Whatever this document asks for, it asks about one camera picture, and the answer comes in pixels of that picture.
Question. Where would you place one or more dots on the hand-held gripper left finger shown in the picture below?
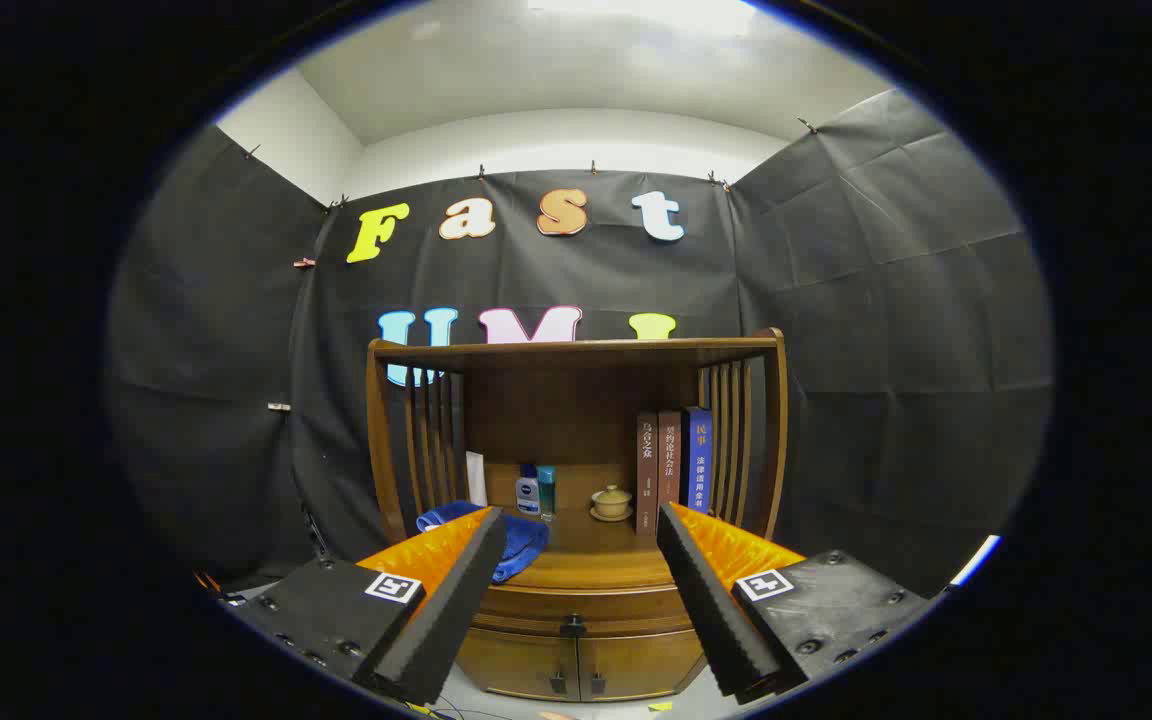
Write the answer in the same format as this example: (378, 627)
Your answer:
(456, 600)

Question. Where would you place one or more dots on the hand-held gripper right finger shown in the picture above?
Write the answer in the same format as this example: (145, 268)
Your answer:
(706, 610)

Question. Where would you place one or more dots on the black drawer knob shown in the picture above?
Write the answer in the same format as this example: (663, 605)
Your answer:
(573, 626)

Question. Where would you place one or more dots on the wooden cabinet door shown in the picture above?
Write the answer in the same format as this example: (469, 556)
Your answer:
(516, 660)
(636, 660)

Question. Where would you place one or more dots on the brown wooden countertop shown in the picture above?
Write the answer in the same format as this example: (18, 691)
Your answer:
(596, 555)

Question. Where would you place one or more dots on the brown wooden cabinet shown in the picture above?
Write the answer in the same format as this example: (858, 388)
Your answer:
(576, 420)

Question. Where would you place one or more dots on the blue folded towel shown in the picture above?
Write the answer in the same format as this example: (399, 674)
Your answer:
(526, 540)

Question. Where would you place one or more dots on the white tube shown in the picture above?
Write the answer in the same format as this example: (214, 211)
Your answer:
(476, 480)

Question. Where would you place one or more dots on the white bottle with blue cap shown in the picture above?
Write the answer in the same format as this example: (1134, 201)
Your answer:
(527, 495)

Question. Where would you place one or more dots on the clear teal bottle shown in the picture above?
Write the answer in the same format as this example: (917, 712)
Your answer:
(546, 490)

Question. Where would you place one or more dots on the beige lidded teacup with saucer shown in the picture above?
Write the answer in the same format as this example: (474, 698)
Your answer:
(612, 502)

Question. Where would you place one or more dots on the blue book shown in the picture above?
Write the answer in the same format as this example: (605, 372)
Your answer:
(699, 460)

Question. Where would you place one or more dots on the dark brown book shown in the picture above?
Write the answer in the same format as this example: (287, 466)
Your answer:
(647, 470)

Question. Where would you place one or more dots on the reddish brown book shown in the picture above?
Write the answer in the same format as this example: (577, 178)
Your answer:
(670, 460)

